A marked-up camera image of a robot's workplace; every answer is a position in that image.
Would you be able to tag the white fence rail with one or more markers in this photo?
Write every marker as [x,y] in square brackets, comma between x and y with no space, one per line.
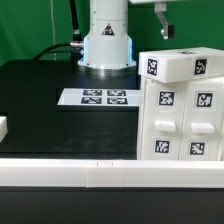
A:
[111,173]
[3,127]

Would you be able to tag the white cabinet door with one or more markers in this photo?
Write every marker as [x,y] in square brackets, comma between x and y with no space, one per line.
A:
[160,119]
[203,119]

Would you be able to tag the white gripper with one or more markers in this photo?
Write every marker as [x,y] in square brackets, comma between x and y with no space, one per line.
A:
[168,30]

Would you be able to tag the white front fence rail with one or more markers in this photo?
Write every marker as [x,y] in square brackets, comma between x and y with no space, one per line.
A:
[111,173]

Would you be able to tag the white base tag plate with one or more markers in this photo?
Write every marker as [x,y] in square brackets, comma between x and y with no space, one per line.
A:
[99,97]

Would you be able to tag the white left fence rail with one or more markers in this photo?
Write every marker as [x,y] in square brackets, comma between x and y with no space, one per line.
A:
[3,127]

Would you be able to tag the white cabinet body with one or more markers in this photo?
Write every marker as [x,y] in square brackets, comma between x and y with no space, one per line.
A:
[180,121]

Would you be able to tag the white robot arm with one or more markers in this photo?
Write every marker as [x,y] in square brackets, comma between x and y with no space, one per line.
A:
[107,46]

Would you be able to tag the white cabinet top block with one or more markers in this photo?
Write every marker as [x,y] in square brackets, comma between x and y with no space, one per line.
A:
[176,65]

